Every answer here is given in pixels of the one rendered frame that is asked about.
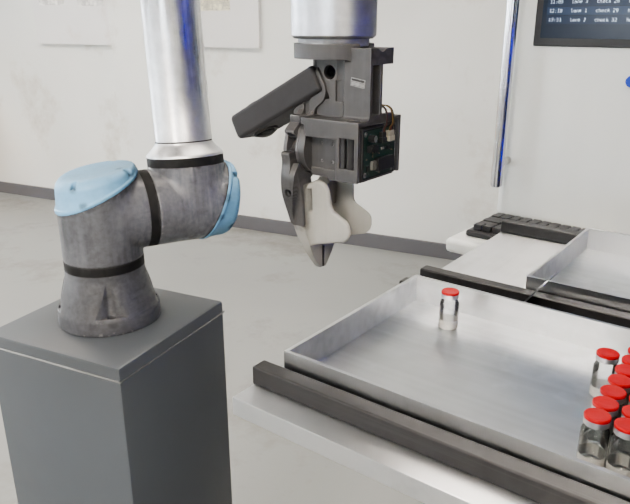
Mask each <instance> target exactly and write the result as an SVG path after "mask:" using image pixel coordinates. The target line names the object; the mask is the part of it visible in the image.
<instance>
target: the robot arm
mask: <svg viewBox="0 0 630 504"><path fill-rule="evenodd" d="M140 6H141V15H142V25H143V34H144V43H145V53H146V62H147V71H148V81H149V90H150V100H151V109H152V118H153V128H154V137H155V145H154V147H153V148H152V149H151V150H150V152H149V153H148V154H147V155H146V159H147V169H143V170H138V168H137V167H136V165H135V164H134V163H133V162H131V161H127V160H116V161H104V162H98V163H93V164H88V165H85V166H81V167H78V168H75V169H73V170H70V171H68V172H66V173H64V174H63V175H62V176H60V177H59V178H58V180H57V181H56V183H55V187H54V192H55V204H56V205H55V208H54V210H55V214H56V215H57V221H58V228H59V236H60V243H61V251H62V258H63V265H64V280H63V285H62V291H61V301H60V302H59V304H58V307H57V315H58V322H59V326H60V328H61V329H62V330H64V331H65V332H67V333H69V334H72V335H76V336H82V337H110V336H117V335H122V334H127V333H130V332H134V331H137V330H139V329H142V328H144V327H146V326H148V325H150V324H151V323H153V322H154V321H155V320H156V319H157V318H158V317H159V315H160V313H161V308H160V298H159V295H158V293H157V291H156V290H155V289H154V287H153V284H152V281H151V278H150V276H149V273H148V271H147V269H146V266H145V259H144V247H149V246H155V245H161V244H168V243H174V242H180V241H186V240H193V239H206V238H208V237H210V236H215V235H220V234H223V233H226V232H227V231H229V230H230V229H231V228H232V226H233V224H234V222H235V221H236V219H237V216H238V212H239V207H240V195H241V192H240V181H239V178H238V177H237V174H238V173H237V170H236V168H235V166H234V165H233V164H232V163H231V162H229V161H227V160H224V157H223V150H222V149H221V148H220V147H219V146H217V145H216V144H215V143H214V142H213V140H212V132H211V121H210V109H209V98H208V86H207V75H206V63H205V52H204V40H203V29H202V17H201V5H200V0H140ZM377 6H378V0H291V36H292V37H293V38H295V39H298V43H294V58H296V59H310V60H313V66H309V67H308V68H306V69H305V70H303V71H302V72H300V73H298V74H297V75H295V76H294V77H292V78H291V79H289V80H288V81H286V82H284V83H283V84H281V85H280V86H278V87H277V88H275V89H273V90H272V91H270V92H269V93H267V94H266V95H264V96H262V97H261V98H259V99H258V100H256V101H254V102H252V103H250V104H249V105H248V106H247V107H245V108H244V109H242V110H241V111H239V112H237V113H236V114H234V115H233V116H232V123H233V126H234V128H235V131H236V133H237V136H238V137H239V138H249V137H259V138H265V137H269V136H271V135H272V134H274V133H275V132H276V130H278V129H279V128H281V127H283V126H284V125H286V124H288V123H289V124H288V125H287V127H286V128H285V130H284V132H285V139H284V146H283V151H282V152H281V157H282V169H281V191H282V196H283V200H284V203H285V206H286V209H287V212H288V216H289V219H290V222H291V223H292V224H293V225H294V227H295V230H296V233H297V236H298V238H299V240H300V242H301V244H302V246H303V247H304V249H305V251H306V253H307V254H308V256H309V257H310V259H311V260H312V262H313V263H314V265H315V266H317V267H322V266H325V265H326V264H327V261H328V259H329V257H330V254H331V252H332V249H333V246H334V243H344V242H346V241H348V240H349V238H350V235H356V234H364V233H367V232H368V231H369V230H370V228H371V226H372V218H371V215H370V213H369V212H368V211H366V210H365V209H364V208H362V207H361V206H360V205H359V204H357V203H356V201H355V199H354V184H359V183H363V182H366V181H369V180H372V179H375V178H378V177H381V176H384V175H387V174H390V173H392V172H393V171H394V170H395V171H398V170H399V149H400V125H401V115H400V114H394V111H393V109H392V107H391V106H389V105H385V104H382V89H383V64H393V58H394V47H374V43H370V41H369V39H373V38H374V37H375V36H376V35H377ZM384 106H387V107H389V109H390V110H391V112H387V109H386V108H385V107H384ZM382 108H384V110H385V113H382ZM394 148H395V150H394ZM312 175H318V176H320V177H319V178H318V179H317V180H315V181H313V182H312V181H311V176H312Z"/></svg>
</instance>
